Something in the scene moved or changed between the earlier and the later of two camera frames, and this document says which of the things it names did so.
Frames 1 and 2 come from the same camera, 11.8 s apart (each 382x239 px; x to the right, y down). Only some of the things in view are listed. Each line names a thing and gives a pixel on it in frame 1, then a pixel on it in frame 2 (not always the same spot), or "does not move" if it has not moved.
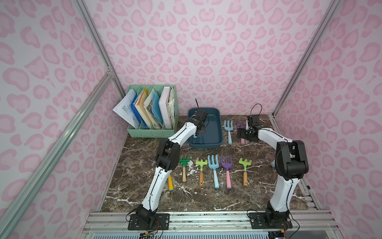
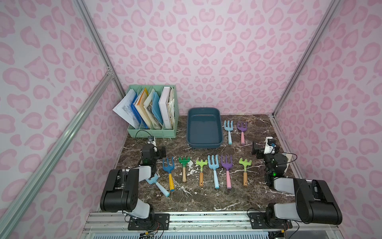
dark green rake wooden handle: (184, 161) does not move
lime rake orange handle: (201, 163) does not move
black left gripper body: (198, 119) → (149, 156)
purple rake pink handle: (228, 166) does not move
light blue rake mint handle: (215, 166) does not move
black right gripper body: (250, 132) → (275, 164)
